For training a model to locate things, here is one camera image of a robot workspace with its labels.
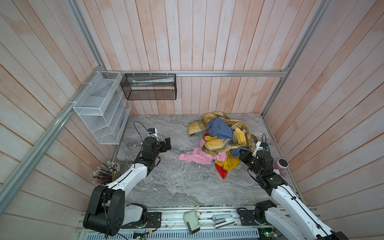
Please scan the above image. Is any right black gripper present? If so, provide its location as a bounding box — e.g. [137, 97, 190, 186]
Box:
[239, 147, 261, 178]

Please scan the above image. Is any yellow plaid cloth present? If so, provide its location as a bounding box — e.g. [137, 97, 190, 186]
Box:
[188, 112, 258, 158]

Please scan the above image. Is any blue checkered shirt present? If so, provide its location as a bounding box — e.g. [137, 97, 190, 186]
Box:
[205, 118, 248, 158]

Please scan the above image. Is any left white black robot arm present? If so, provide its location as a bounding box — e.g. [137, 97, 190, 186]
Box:
[83, 136, 172, 236]

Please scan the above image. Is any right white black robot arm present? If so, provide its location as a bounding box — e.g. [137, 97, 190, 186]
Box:
[240, 150, 347, 240]

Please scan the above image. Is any red cloth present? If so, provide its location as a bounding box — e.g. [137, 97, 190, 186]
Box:
[215, 164, 228, 179]

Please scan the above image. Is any pink cloth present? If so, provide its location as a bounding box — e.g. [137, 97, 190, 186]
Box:
[178, 138, 227, 165]

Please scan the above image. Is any pink cup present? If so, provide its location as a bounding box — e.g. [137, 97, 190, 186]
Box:
[274, 158, 289, 172]

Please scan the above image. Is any black mesh basket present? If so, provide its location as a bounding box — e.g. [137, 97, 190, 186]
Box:
[120, 73, 178, 101]

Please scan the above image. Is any red pencil holder with pencils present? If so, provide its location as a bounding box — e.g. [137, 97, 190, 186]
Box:
[93, 161, 121, 186]

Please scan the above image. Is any grey stapler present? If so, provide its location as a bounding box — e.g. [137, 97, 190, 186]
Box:
[212, 213, 235, 229]

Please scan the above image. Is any white green device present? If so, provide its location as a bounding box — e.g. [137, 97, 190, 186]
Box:
[183, 210, 201, 235]

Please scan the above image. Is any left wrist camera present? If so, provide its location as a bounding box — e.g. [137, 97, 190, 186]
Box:
[148, 128, 158, 138]

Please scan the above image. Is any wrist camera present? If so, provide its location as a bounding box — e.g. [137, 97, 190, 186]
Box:
[148, 128, 158, 138]
[253, 141, 269, 157]

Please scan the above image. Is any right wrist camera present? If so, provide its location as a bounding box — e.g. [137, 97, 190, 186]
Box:
[253, 141, 269, 157]

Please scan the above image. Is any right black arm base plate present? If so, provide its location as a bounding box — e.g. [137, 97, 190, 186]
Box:
[237, 208, 270, 227]

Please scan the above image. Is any white wire mesh shelf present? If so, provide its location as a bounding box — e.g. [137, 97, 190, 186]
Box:
[73, 71, 131, 145]

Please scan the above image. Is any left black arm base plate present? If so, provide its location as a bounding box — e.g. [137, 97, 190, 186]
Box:
[122, 212, 162, 229]

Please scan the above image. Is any horizontal aluminium rail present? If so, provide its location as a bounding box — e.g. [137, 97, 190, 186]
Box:
[106, 70, 288, 77]

